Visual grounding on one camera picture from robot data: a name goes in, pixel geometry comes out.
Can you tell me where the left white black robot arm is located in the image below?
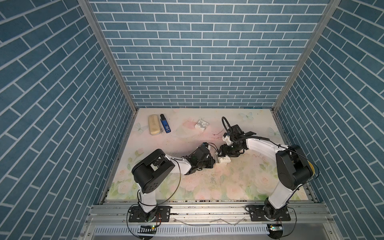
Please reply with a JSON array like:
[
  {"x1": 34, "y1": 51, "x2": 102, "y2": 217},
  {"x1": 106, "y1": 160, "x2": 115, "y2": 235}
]
[{"x1": 132, "y1": 143, "x2": 217, "y2": 214}]

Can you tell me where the white jewelry box base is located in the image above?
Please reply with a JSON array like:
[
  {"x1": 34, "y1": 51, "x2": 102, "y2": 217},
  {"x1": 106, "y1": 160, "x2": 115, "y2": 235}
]
[{"x1": 214, "y1": 153, "x2": 231, "y2": 165}]

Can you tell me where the aluminium corner post left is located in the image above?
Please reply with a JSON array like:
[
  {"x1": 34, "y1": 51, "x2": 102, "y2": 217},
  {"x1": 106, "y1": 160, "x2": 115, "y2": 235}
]
[{"x1": 78, "y1": 0, "x2": 138, "y2": 114}]

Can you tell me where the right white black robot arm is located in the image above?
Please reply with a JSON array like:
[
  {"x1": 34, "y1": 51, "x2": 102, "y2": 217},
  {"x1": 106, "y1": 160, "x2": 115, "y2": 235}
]
[{"x1": 219, "y1": 125, "x2": 315, "y2": 210}]

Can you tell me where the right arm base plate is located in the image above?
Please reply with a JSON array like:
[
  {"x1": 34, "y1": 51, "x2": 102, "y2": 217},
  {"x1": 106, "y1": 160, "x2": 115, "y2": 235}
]
[{"x1": 245, "y1": 205, "x2": 291, "y2": 222}]

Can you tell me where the yellow pen cup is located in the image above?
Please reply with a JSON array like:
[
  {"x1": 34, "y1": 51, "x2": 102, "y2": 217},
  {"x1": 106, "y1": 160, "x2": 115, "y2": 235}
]
[{"x1": 308, "y1": 161, "x2": 316, "y2": 180}]

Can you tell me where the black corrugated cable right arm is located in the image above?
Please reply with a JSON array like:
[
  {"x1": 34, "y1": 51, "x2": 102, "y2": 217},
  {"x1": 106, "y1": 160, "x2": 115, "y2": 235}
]
[{"x1": 221, "y1": 116, "x2": 236, "y2": 139}]

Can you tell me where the beige zippered pencil case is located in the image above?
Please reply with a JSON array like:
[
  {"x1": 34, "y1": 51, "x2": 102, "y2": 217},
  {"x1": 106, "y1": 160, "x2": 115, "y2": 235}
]
[{"x1": 148, "y1": 115, "x2": 162, "y2": 136}]

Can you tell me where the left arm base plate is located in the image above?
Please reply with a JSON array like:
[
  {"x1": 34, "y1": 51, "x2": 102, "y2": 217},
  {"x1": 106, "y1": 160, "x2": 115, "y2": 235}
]
[{"x1": 128, "y1": 205, "x2": 171, "y2": 223}]

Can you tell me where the aluminium front rail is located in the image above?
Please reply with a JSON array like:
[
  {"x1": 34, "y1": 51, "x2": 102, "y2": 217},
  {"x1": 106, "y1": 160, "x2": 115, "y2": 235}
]
[{"x1": 80, "y1": 201, "x2": 342, "y2": 240}]

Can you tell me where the aluminium corner post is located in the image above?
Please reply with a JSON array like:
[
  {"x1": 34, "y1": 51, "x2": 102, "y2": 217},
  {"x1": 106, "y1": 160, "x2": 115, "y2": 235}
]
[
  {"x1": 272, "y1": 0, "x2": 341, "y2": 114},
  {"x1": 78, "y1": 0, "x2": 138, "y2": 114}
]

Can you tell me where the aluminium corner post right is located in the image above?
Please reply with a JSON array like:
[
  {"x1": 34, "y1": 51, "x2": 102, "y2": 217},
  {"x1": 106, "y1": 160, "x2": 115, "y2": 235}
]
[{"x1": 272, "y1": 0, "x2": 341, "y2": 114}]

